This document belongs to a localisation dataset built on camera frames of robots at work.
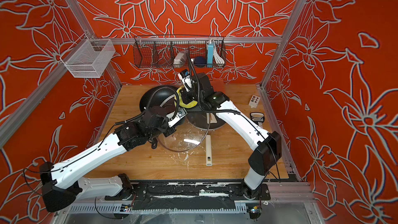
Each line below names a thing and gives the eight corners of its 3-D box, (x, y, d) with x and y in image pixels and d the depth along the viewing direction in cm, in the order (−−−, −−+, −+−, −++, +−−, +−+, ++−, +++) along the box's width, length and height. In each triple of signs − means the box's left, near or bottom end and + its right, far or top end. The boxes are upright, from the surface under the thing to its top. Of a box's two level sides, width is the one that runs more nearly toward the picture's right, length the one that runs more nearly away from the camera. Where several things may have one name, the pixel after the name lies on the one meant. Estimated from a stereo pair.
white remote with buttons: (246, 106, 108) (248, 103, 106) (250, 97, 114) (252, 94, 111) (255, 109, 106) (257, 106, 104) (259, 100, 112) (260, 97, 109)
